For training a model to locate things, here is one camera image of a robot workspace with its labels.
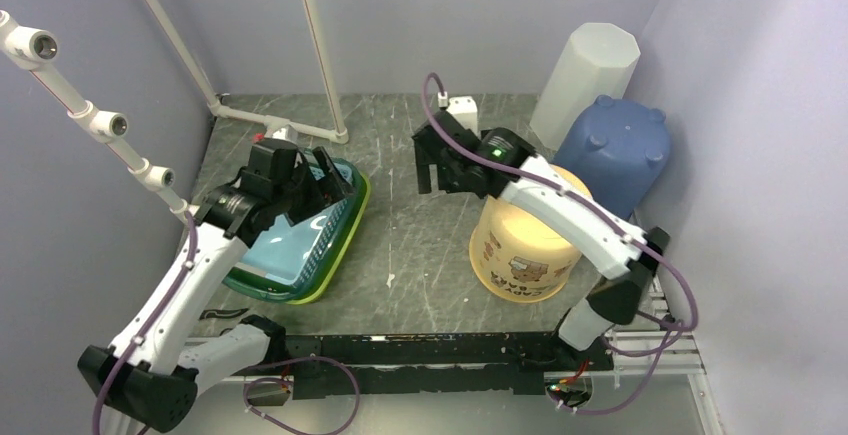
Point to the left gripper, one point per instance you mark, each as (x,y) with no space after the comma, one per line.
(325,191)

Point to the dark green basket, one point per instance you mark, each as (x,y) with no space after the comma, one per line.
(265,286)

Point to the cream cartoon bucket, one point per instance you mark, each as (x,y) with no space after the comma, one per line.
(516,256)

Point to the lime green basket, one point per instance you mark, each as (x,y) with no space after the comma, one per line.
(336,228)

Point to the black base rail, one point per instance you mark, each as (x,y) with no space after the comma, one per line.
(519,362)

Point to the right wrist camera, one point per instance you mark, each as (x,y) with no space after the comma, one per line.
(464,110)

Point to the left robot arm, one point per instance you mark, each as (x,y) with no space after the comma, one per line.
(145,378)

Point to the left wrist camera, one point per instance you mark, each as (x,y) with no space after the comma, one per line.
(286,133)

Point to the white octagonal bin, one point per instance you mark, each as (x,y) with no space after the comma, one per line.
(597,59)

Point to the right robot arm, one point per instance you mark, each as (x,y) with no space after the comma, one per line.
(502,165)

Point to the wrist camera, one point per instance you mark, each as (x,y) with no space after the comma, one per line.
(286,133)
(464,110)

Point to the light blue perforated basket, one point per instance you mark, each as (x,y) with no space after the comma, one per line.
(298,246)

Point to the blue bucket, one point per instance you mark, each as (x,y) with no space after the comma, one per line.
(617,148)

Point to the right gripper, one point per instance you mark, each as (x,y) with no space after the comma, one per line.
(424,176)

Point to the black flat handle piece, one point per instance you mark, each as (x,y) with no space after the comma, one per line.
(223,314)

